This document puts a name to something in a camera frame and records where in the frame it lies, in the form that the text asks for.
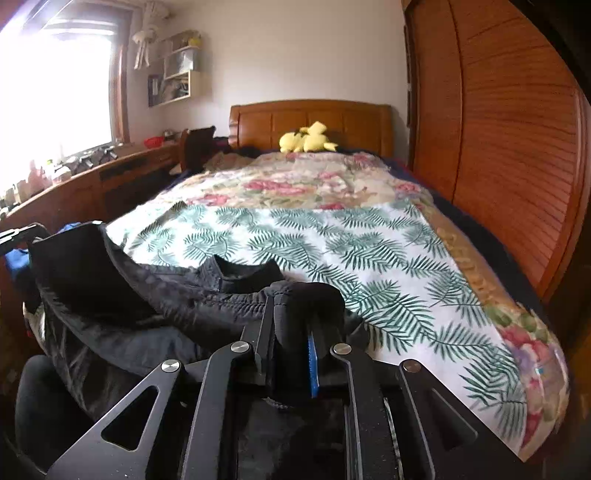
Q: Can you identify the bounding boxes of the wooden slatted wardrobe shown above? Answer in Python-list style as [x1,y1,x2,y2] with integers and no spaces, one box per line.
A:
[402,0,591,324]

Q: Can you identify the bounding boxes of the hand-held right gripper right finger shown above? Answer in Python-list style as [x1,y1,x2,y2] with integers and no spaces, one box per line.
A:
[305,332,527,480]

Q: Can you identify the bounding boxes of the wooden chair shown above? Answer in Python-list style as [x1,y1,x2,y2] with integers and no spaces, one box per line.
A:
[179,126,229,171]

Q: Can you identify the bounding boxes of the black zip jacket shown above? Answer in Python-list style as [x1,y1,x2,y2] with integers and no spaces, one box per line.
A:
[28,222,370,416]

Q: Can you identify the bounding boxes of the person's leg in dark trousers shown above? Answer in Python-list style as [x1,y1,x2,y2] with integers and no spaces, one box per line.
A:
[14,355,93,464]

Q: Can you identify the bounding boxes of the yellow plush toy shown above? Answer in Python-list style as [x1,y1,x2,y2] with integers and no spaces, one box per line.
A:
[279,121,339,154]

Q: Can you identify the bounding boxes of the tied white curtain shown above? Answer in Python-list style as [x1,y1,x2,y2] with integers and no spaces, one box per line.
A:
[131,0,171,70]

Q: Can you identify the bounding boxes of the wooden desk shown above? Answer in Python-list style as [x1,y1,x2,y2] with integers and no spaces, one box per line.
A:
[0,141,185,232]

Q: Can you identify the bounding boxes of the white wall shelf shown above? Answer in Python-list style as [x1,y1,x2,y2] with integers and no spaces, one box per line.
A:
[148,30,204,108]

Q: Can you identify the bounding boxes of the row of bottles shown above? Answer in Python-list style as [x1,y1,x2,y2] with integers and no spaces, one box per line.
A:
[0,159,72,213]

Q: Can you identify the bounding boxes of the black desk gadgets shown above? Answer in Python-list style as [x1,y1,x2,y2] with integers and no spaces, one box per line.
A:
[69,145,118,167]

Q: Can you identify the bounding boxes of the leaf print bed sheet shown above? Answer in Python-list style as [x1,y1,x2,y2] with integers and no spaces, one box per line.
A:
[106,200,527,444]

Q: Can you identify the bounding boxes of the window with wooden frame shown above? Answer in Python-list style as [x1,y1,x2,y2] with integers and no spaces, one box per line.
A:
[0,9,131,185]

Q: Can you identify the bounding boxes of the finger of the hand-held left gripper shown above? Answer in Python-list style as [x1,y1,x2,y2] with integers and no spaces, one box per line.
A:
[0,223,47,247]

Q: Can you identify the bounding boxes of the blue folded garment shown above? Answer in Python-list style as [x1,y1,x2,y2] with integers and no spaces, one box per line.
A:
[6,223,86,280]

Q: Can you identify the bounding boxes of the floral blanket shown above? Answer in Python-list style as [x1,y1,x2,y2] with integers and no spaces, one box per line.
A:
[175,150,571,462]

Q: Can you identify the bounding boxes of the wooden bed headboard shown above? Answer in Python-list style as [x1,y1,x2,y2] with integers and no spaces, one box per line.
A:
[229,99,395,158]

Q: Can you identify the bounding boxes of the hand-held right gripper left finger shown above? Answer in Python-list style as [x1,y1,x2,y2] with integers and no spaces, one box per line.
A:
[46,295,278,480]

